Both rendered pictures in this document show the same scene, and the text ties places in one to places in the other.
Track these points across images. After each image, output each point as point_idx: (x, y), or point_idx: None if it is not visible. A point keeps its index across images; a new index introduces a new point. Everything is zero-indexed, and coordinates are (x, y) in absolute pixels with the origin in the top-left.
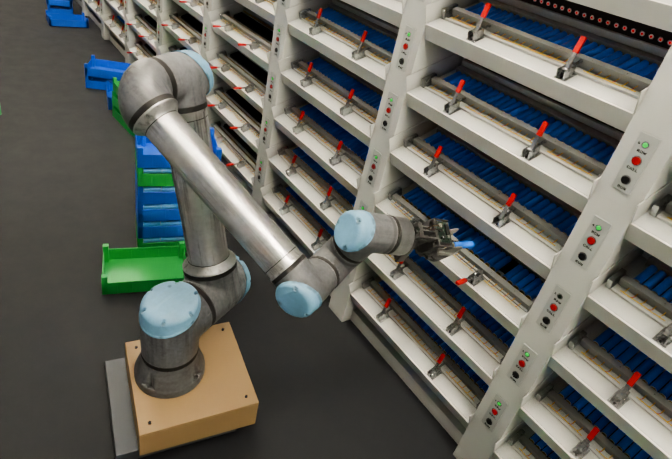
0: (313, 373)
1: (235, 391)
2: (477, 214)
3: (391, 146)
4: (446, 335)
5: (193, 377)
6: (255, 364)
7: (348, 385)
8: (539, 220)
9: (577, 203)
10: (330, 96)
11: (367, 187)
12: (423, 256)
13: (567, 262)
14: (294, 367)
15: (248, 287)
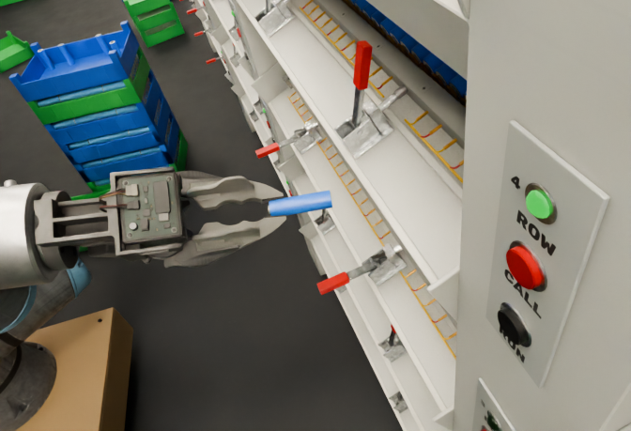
0: (252, 367)
1: (73, 429)
2: (323, 119)
3: None
4: (383, 358)
5: (24, 407)
6: (177, 353)
7: (299, 389)
8: (459, 120)
9: (457, 54)
10: None
11: (253, 72)
12: (161, 259)
13: (484, 320)
14: (228, 357)
15: (78, 274)
